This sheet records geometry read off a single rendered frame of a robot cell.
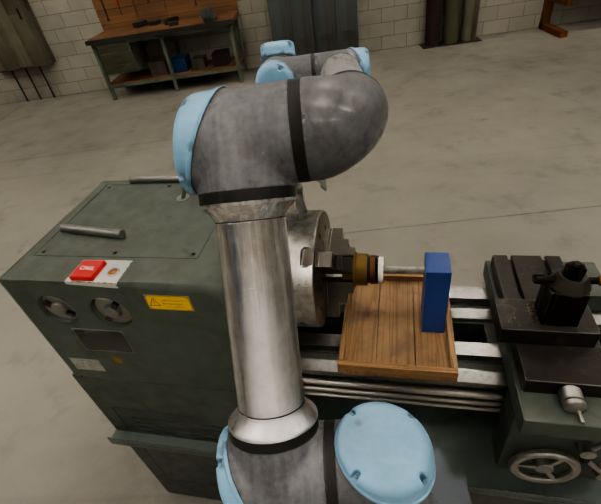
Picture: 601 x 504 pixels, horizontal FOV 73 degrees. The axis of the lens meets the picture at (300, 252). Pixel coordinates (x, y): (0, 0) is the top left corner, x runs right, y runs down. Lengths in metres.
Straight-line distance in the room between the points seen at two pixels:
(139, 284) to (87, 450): 1.53
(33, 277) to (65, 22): 7.35
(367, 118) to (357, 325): 0.83
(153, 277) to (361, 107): 0.64
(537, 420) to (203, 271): 0.78
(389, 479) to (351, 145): 0.37
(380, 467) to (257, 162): 0.36
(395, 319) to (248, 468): 0.78
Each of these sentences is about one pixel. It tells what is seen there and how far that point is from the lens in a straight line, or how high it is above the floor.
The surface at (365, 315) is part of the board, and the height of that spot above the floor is 0.88.
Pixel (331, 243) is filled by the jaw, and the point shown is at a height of 1.11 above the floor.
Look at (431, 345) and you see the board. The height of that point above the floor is 0.89.
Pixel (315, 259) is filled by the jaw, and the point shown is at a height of 1.19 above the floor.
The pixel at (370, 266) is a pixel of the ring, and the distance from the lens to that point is 1.06.
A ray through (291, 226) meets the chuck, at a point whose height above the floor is 1.24.
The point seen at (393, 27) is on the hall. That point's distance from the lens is 7.59.
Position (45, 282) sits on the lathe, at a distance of 1.11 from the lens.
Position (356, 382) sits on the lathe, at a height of 0.79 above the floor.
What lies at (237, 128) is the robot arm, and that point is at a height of 1.66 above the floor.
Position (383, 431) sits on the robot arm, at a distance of 0.55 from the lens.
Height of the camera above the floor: 1.81
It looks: 39 degrees down
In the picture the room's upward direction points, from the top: 10 degrees counter-clockwise
